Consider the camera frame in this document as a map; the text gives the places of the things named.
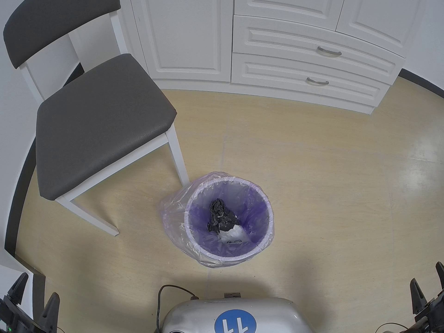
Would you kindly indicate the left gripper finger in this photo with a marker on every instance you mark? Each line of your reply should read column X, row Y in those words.
column 51, row 312
column 18, row 291

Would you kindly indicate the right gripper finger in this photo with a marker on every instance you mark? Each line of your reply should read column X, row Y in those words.
column 440, row 278
column 419, row 298

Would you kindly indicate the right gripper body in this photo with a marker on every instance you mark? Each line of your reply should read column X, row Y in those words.
column 433, row 309

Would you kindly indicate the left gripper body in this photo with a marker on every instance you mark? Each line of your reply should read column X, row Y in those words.
column 17, row 319

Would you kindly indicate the purple plastic bag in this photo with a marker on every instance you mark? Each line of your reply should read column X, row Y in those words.
column 173, row 213

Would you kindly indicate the black plastic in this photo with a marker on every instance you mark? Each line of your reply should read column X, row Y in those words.
column 222, row 219

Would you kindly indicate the white printed wrapper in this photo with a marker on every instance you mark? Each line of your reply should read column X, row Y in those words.
column 234, row 235

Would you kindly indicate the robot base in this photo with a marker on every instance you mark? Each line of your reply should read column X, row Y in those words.
column 242, row 314

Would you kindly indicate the white trash bin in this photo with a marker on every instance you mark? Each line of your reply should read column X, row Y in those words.
column 229, row 257

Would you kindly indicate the grey and white chair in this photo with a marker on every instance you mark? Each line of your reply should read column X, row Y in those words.
column 104, row 116

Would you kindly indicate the white wardrobe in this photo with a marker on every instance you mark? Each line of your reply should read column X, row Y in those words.
column 194, row 23

